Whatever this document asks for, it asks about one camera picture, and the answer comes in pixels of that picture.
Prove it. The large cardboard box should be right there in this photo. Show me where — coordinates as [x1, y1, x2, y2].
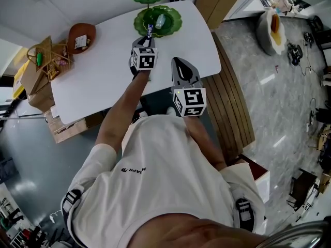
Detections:
[45, 110, 106, 144]

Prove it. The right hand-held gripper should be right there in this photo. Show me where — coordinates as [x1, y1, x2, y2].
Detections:
[170, 57, 207, 118]

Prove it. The dark chair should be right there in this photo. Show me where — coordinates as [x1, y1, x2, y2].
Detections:
[287, 168, 320, 211]

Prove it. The black floor robot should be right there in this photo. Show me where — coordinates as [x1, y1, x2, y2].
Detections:
[304, 31, 315, 46]
[287, 42, 304, 66]

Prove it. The yellow bin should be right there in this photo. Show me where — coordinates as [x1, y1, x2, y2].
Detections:
[11, 62, 29, 100]

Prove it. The black white shoulder strap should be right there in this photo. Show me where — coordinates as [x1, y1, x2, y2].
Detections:
[231, 184, 256, 232]
[62, 189, 81, 213]

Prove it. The white cabinet brown top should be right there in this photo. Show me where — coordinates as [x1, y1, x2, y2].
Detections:
[234, 153, 271, 204]

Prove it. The green tiered glass plate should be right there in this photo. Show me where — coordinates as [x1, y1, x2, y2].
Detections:
[130, 0, 183, 39]

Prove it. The person's left forearm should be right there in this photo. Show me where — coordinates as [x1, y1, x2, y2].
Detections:
[95, 70, 152, 154]

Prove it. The person's white t-shirt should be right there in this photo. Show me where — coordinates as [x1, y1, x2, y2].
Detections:
[61, 114, 267, 248]

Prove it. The person's right forearm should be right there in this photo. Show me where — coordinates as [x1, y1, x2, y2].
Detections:
[183, 115, 225, 169]

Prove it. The silver headset rim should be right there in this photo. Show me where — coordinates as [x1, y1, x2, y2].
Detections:
[263, 221, 331, 248]

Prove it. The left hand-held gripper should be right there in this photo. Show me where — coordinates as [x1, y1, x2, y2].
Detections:
[128, 37, 159, 76]

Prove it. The person's face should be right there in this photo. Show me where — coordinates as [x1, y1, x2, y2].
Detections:
[136, 214, 267, 248]

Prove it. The wooden slatted platform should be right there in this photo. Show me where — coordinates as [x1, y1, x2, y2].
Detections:
[201, 31, 256, 165]

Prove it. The brown leaf-shaped bowl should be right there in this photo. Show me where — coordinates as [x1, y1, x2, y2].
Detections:
[67, 23, 97, 54]

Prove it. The clear snack packet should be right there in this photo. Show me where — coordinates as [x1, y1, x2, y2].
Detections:
[155, 14, 167, 29]

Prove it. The white cable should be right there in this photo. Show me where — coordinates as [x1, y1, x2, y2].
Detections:
[49, 210, 62, 223]

